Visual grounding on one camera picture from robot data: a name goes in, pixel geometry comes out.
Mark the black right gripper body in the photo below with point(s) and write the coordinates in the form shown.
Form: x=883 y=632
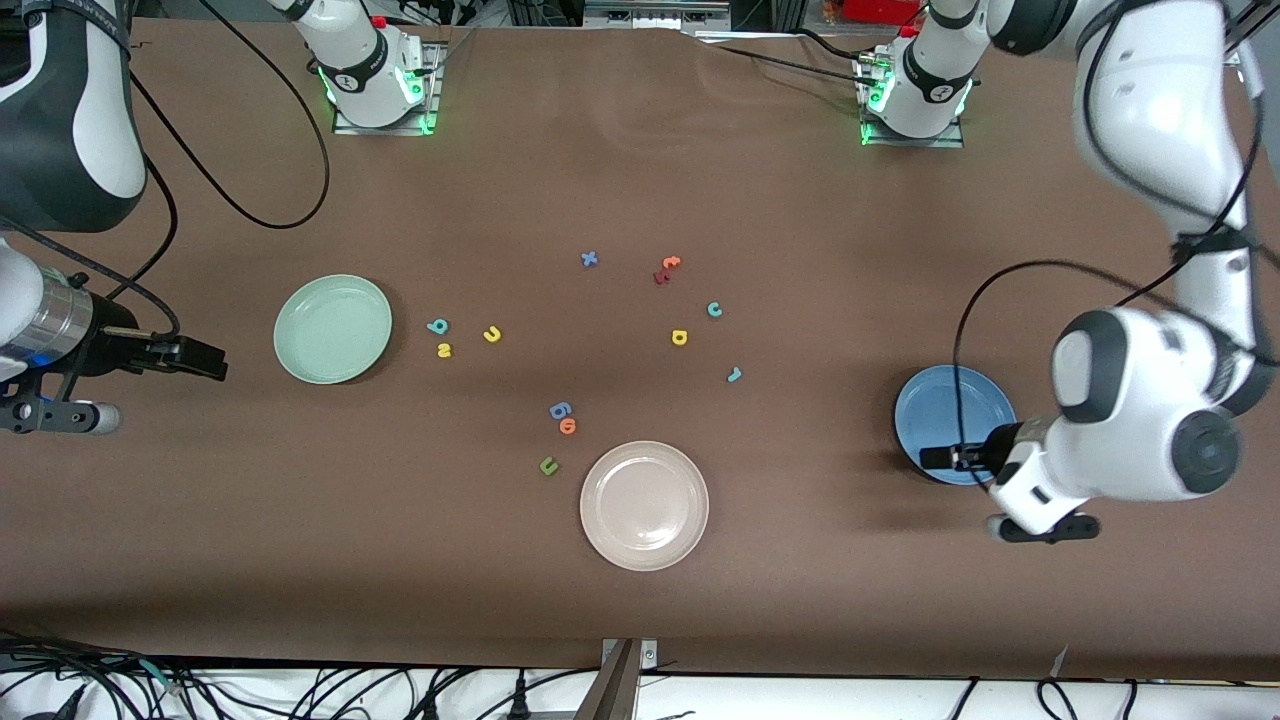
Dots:
x=110 y=352

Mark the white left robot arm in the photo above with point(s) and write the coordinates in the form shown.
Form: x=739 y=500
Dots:
x=1150 y=110

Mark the blue plate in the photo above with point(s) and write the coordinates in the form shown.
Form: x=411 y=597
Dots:
x=940 y=410

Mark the green plate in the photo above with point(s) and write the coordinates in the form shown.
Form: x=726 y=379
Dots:
x=330 y=330

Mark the white paper scrap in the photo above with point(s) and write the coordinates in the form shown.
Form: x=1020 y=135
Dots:
x=1061 y=662

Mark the beige plate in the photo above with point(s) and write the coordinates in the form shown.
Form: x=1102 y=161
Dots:
x=645 y=505

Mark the grey aluminium beam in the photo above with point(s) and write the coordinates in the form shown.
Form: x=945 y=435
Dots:
x=610 y=695

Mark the brown table cover sheet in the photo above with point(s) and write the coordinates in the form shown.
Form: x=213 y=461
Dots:
x=640 y=180

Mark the red box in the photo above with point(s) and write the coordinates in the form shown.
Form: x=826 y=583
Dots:
x=885 y=8

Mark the black power plug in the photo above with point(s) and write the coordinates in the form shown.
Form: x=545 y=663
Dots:
x=520 y=700

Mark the grey metal rack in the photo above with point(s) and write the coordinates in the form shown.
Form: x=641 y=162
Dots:
x=650 y=15

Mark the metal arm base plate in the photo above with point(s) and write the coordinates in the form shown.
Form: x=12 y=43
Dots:
x=950 y=140
x=432 y=95

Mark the metal corner bracket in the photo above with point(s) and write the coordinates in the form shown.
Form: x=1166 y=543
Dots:
x=648 y=655

